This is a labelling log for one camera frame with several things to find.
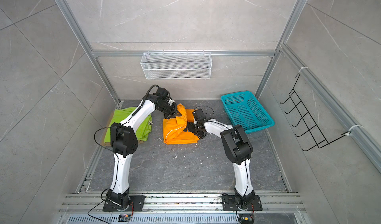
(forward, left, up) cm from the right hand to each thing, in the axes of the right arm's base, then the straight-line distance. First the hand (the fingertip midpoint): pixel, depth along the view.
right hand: (188, 130), depth 99 cm
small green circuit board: (-48, +31, -3) cm, 57 cm away
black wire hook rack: (-27, -54, +32) cm, 69 cm away
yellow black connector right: (-50, -29, -4) cm, 58 cm away
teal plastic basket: (+20, -44, -3) cm, 49 cm away
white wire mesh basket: (+35, +7, +28) cm, 45 cm away
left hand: (+5, +3, +14) cm, 15 cm away
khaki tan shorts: (-10, +52, +1) cm, 53 cm away
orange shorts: (-5, +9, +8) cm, 13 cm away
